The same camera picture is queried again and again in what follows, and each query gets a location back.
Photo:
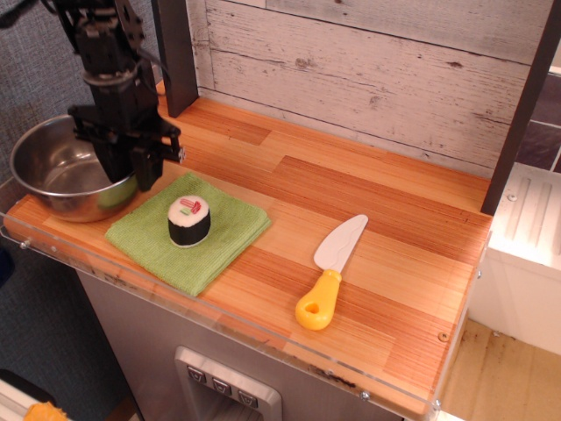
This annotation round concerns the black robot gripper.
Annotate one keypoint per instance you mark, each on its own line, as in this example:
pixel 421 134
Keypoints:
pixel 124 119

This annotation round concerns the stainless steel pot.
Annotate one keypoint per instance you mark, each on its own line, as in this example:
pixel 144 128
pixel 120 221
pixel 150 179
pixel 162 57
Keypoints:
pixel 65 174

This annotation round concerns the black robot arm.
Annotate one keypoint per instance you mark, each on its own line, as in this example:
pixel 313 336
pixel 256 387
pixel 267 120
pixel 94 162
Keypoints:
pixel 107 35

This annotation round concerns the green cloth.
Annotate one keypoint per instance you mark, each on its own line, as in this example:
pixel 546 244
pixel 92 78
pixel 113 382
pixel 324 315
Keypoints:
pixel 143 235

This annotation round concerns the toy sushi roll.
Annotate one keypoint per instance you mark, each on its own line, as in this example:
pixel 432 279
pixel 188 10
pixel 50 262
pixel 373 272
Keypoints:
pixel 188 220

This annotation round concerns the grey toy kitchen cabinet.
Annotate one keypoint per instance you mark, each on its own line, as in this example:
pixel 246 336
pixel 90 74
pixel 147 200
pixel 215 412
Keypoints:
pixel 144 336

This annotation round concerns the silver dispenser button panel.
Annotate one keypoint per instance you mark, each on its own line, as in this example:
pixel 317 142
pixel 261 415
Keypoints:
pixel 214 391

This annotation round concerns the yellow object bottom left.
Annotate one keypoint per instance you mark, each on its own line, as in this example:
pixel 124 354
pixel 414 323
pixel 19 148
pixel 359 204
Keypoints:
pixel 44 412

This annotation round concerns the white toy sink unit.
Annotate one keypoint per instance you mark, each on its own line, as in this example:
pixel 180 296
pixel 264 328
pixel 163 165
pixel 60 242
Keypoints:
pixel 517 291

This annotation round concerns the dark left support post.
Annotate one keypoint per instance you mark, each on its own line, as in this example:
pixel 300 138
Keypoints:
pixel 176 54

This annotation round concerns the dark support post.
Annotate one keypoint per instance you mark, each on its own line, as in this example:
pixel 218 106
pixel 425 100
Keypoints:
pixel 532 89
pixel 176 54

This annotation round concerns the toy knife yellow handle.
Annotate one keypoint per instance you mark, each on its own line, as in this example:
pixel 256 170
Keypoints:
pixel 315 310

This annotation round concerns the dark right support post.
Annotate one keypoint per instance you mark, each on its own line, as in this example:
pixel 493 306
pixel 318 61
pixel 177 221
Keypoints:
pixel 532 89

